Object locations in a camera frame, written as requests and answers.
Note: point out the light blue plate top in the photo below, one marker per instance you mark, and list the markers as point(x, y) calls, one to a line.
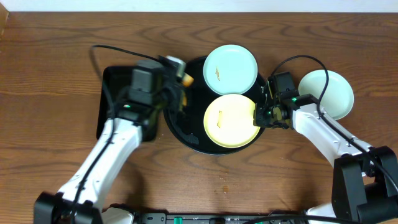
point(230, 69)

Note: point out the yellow plate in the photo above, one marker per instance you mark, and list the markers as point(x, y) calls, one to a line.
point(229, 121)

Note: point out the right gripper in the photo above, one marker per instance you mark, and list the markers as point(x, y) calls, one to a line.
point(260, 121)

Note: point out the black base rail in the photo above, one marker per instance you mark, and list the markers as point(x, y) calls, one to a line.
point(163, 216)

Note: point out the black round tray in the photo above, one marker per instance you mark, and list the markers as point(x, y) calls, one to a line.
point(187, 125)

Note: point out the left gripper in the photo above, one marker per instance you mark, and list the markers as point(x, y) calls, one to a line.
point(179, 90)

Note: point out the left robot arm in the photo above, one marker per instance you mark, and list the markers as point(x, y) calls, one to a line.
point(81, 199)

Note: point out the black rectangular tray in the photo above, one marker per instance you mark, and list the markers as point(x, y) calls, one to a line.
point(117, 79)

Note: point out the light blue plate front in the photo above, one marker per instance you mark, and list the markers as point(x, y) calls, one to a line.
point(338, 99)

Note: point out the green yellow sponge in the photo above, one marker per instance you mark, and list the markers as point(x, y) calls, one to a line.
point(187, 80)

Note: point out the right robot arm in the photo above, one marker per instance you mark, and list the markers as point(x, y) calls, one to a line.
point(364, 177)

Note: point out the light blue plate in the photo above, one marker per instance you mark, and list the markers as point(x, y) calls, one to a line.
point(338, 99)
point(230, 69)

